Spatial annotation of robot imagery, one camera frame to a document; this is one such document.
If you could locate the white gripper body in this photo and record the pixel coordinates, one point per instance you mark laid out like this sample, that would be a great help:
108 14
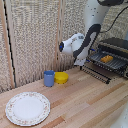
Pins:
81 58

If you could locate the orange bread piece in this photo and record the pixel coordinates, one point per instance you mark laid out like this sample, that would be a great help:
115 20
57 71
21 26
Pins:
107 59

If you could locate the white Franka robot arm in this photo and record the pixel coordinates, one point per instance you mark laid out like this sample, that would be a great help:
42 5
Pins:
91 20

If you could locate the grey oven tray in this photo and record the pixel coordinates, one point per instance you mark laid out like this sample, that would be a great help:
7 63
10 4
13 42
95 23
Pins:
116 63

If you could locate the yellow bowl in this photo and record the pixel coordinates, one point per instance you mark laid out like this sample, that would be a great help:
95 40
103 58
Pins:
61 77

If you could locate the blue cup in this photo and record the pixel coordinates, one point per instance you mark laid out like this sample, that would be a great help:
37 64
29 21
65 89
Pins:
49 78

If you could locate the beige woven folding screen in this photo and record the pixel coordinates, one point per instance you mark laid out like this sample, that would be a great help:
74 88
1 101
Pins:
31 40

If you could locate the white floral-rimmed plate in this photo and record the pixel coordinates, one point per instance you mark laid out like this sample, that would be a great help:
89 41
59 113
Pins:
27 108

